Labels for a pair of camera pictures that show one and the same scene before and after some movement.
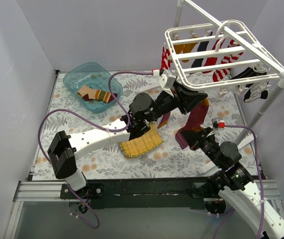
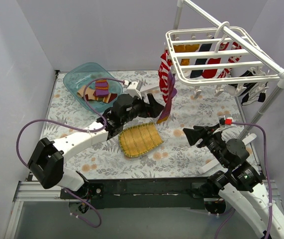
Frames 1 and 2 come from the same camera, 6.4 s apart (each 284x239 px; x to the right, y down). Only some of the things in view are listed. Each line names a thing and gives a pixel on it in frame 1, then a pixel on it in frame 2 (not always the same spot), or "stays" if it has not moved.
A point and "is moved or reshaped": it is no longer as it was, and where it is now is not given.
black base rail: x=141 y=193 stays
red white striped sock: x=221 y=74 is moved or reshaped
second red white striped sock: x=166 y=60 stays
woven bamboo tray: x=136 y=146 stays
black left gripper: x=182 y=100 → x=145 y=108
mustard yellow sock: x=179 y=48 stays
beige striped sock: x=89 y=94 stays
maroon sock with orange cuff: x=196 y=118 → x=102 y=88
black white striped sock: x=249 y=71 → x=246 y=86
